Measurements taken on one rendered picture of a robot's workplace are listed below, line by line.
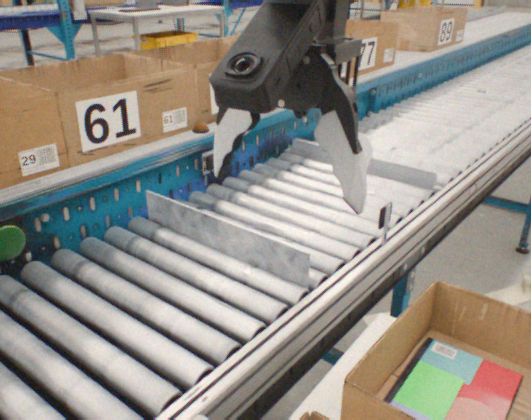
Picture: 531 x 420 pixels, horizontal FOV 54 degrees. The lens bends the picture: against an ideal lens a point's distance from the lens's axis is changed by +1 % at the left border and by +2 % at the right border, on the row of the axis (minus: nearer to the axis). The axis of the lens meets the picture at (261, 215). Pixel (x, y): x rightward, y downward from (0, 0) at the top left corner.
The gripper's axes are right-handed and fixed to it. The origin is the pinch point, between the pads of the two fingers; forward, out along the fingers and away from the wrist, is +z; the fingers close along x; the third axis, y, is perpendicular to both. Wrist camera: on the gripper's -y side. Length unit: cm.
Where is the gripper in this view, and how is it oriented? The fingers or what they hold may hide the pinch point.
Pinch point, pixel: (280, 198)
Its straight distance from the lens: 48.1
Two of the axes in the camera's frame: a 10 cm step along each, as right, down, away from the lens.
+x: -8.6, -2.5, 4.4
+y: 5.1, -3.5, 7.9
